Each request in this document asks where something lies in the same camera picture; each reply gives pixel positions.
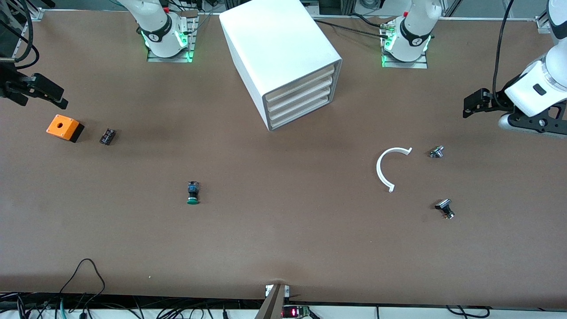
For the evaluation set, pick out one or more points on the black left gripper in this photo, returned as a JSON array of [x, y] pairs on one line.
[[502, 98]]

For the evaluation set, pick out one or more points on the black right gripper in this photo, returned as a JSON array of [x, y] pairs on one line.
[[12, 84]]

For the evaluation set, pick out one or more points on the green push button switch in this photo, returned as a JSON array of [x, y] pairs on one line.
[[192, 192]]

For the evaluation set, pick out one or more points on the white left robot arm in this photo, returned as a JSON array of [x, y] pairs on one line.
[[409, 40]]

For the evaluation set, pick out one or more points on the small black contact block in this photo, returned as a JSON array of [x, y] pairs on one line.
[[107, 136]]

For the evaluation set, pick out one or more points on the white curved plastic arc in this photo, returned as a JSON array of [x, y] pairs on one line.
[[378, 168]]

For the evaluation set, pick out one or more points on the black device with red light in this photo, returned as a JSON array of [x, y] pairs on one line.
[[294, 312]]

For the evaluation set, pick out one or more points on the orange button enclosure box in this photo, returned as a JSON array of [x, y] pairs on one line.
[[62, 126]]

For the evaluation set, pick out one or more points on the small silver knob switch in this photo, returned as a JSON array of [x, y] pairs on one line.
[[436, 152]]

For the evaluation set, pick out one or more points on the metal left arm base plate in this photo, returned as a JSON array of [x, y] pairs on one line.
[[421, 65]]

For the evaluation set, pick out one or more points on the aluminium frame profile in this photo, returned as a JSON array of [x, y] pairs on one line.
[[35, 13], [541, 23]]

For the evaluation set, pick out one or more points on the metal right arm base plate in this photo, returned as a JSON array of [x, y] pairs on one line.
[[153, 59]]

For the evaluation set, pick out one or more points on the black key switch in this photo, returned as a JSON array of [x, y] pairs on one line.
[[444, 207]]

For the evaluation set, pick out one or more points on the white metal bracket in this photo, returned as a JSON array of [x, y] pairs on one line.
[[268, 290]]

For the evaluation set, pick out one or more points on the wooden post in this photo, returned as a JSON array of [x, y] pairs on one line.
[[271, 305]]

